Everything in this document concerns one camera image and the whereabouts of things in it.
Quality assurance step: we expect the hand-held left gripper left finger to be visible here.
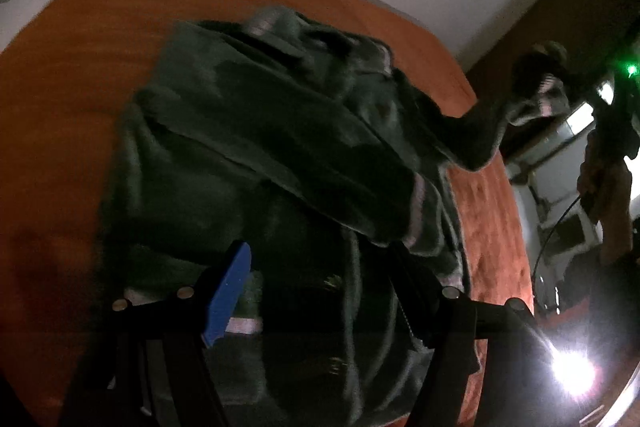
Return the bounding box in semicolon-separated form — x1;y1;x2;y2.
60;241;252;427

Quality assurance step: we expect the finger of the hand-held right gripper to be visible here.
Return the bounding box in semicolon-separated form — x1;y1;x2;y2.
542;57;603;112

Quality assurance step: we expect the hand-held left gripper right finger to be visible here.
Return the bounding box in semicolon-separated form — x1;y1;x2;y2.
389;244;593;427

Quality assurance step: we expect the person's right hand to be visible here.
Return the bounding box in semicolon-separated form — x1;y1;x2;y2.
576;127;632;228

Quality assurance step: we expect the bright lamp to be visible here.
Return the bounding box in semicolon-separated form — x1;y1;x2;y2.
542;334;603;405

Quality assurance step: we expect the orange blanket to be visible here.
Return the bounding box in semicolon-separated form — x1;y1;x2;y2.
0;0;537;427

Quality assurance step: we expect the brown wooden wardrobe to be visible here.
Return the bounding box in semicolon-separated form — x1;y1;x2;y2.
465;0;638;160

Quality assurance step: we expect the black cable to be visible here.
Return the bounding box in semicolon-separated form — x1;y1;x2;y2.
530;192;588;308

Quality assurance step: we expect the green fleece jacket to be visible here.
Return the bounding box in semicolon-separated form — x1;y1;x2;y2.
97;4;572;427

